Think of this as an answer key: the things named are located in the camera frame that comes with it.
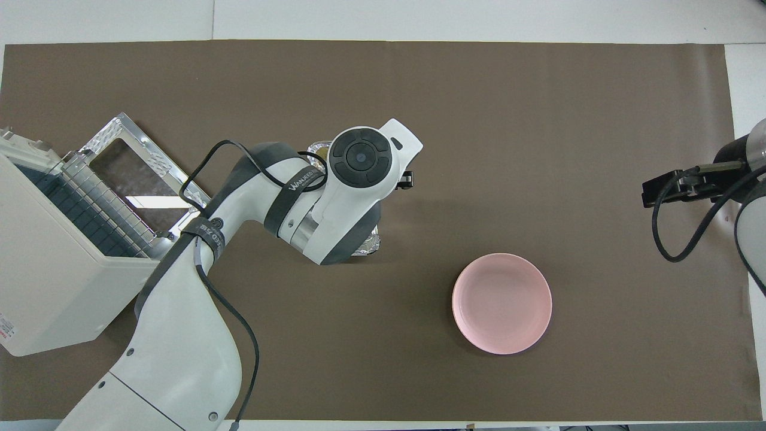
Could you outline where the cream toaster oven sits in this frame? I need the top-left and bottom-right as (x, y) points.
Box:
(0, 127), (180, 357)

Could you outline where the pink round plate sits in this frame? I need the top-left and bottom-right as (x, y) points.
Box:
(452, 253), (553, 356)

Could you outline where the brown table mat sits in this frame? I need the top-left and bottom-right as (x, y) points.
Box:
(0, 40), (756, 421)

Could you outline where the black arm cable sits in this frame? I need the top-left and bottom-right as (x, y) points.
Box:
(651, 163), (766, 263)
(178, 139), (329, 431)

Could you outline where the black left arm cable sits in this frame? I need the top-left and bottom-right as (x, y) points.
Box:
(178, 139), (329, 431)

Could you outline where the glass oven door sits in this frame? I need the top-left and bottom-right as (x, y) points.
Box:
(78, 112), (211, 238)

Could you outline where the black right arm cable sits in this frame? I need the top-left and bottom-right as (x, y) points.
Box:
(651, 163), (766, 263)

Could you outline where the aluminium foil tray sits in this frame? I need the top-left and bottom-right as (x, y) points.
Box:
(307, 141), (381, 257)

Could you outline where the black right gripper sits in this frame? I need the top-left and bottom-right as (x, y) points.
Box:
(642, 136), (756, 209)

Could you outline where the metal wire oven rack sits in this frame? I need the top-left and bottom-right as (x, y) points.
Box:
(15, 157), (161, 259)

